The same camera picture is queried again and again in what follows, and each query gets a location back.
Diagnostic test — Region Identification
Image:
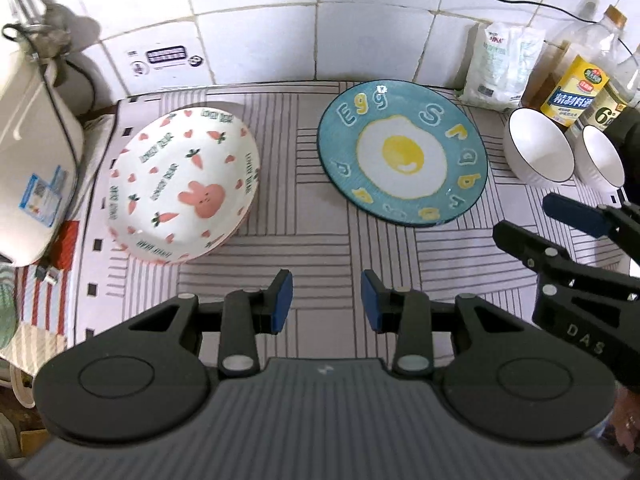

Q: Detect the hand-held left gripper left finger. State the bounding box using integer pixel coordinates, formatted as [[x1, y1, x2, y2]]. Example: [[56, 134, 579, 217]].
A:
[[127, 269, 294, 380]]

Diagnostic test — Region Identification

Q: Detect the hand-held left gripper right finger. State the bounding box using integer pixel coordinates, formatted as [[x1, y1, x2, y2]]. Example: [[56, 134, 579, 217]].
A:
[[361, 269, 526, 377]]

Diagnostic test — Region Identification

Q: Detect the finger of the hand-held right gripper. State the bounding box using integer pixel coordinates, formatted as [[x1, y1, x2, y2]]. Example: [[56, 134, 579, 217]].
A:
[[542, 192, 640, 273], [492, 220, 640, 307]]

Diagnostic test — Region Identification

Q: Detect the white ribbed bowl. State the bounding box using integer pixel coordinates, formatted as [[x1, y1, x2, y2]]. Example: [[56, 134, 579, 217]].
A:
[[577, 124, 627, 191], [502, 107, 577, 186]]

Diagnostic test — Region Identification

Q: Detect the pink rimmed white plate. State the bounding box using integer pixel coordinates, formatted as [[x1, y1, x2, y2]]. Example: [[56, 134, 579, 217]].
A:
[[170, 170, 262, 267]]

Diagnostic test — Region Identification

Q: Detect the blue fried egg plate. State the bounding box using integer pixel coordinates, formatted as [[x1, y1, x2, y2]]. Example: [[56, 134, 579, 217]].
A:
[[316, 80, 490, 228]]

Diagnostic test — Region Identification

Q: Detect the white bunny carrot plate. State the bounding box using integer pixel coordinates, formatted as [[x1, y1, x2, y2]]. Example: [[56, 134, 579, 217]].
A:
[[107, 106, 261, 266]]

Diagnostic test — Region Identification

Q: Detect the person's right hand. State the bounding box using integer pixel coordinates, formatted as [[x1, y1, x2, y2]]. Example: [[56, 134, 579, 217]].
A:
[[612, 389, 640, 457]]

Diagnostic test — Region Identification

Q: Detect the clear plastic oil bottle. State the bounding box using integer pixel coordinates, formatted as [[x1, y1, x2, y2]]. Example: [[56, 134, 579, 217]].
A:
[[592, 42, 640, 135]]

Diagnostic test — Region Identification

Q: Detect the yellow label cooking bottle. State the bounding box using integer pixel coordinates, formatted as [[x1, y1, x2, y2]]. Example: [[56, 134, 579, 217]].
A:
[[527, 0, 630, 129]]

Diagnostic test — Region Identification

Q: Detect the striped grey tablecloth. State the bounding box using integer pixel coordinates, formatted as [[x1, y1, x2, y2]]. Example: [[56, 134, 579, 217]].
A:
[[65, 80, 640, 361]]

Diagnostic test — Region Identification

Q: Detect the white powder bag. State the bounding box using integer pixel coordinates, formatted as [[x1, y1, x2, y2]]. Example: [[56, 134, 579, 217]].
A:
[[457, 21, 546, 112]]

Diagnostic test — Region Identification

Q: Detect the red striped cloth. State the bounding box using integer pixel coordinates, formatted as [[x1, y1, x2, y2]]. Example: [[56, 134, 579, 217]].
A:
[[15, 220, 83, 342]]

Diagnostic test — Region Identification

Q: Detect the white kitchen appliance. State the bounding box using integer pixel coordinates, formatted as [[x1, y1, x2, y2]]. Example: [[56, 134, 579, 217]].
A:
[[0, 47, 86, 267]]

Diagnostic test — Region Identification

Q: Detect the dark wall cable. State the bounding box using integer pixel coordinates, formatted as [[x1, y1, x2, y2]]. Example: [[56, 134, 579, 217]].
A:
[[415, 0, 640, 57]]

